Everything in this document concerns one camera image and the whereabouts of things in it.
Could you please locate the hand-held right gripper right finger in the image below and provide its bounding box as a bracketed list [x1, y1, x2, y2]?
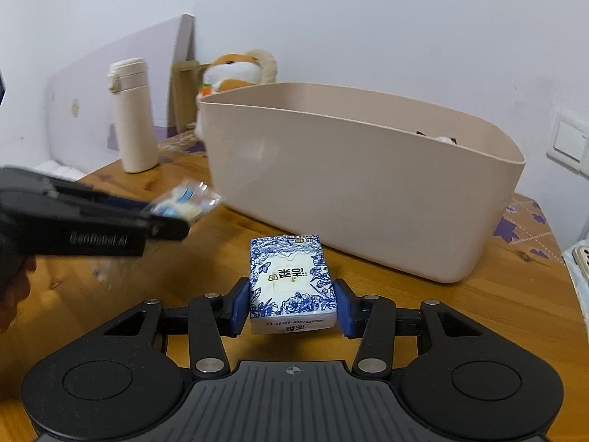
[334, 278, 484, 376]

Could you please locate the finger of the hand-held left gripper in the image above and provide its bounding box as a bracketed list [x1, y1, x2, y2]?
[146, 218, 190, 241]
[48, 179, 155, 219]

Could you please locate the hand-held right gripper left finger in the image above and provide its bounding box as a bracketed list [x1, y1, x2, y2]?
[103, 277, 251, 376]

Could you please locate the clear snack packet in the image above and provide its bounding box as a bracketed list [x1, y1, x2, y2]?
[147, 179, 222, 222]

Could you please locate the blue floral tissue pack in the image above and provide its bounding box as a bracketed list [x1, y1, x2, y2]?
[248, 234, 339, 336]

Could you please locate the beige plastic container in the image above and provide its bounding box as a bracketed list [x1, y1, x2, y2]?
[197, 82, 526, 285]

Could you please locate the person's left hand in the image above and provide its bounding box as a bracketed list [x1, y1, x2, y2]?
[0, 262, 38, 332]

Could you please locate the cream thermos bottle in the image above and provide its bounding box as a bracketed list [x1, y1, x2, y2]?
[107, 57, 159, 174]

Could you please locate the pale board panel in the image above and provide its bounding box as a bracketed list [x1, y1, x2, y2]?
[46, 14, 196, 180]

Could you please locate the wooden stand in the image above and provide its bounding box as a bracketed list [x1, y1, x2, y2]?
[171, 61, 205, 134]

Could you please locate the orange white plush hamster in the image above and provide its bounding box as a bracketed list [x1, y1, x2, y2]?
[195, 48, 279, 139]

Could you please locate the light blue cloth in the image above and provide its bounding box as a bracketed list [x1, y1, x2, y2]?
[561, 239, 589, 295]

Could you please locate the white power strip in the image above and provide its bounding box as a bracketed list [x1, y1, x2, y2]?
[572, 245, 589, 281]

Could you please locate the white wall switch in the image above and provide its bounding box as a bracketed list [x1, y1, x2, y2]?
[547, 108, 589, 173]

